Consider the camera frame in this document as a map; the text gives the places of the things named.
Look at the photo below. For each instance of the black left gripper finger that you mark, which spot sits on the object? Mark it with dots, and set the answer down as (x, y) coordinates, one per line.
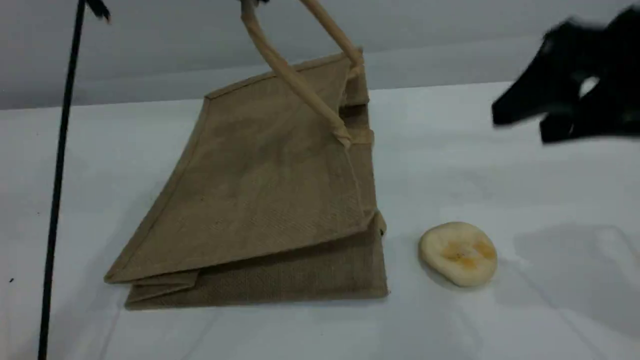
(255, 1)

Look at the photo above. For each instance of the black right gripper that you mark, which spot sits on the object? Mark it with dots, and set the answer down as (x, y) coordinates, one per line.
(615, 55)

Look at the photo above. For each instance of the round egg yolk pastry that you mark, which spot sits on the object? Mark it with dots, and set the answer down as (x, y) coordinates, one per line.
(457, 255)

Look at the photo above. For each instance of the brown jute tote bag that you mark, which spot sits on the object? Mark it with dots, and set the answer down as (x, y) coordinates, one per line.
(260, 200)

